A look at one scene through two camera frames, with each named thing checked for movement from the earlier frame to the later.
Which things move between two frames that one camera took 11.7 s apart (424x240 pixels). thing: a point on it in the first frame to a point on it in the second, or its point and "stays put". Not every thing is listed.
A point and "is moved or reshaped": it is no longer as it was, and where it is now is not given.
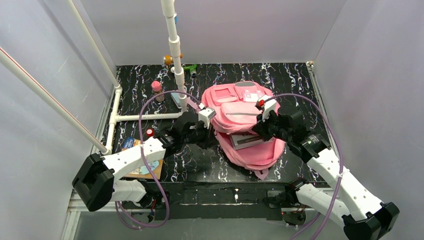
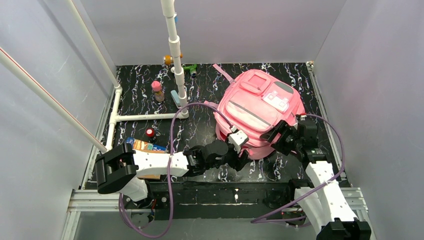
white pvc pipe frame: (168, 6) stays put
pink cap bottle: (156, 87) stays put
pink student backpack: (235, 104) is moved or reshaped
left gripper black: (204, 134) to (234, 153)
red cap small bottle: (150, 132) stays put
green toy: (192, 68) stays put
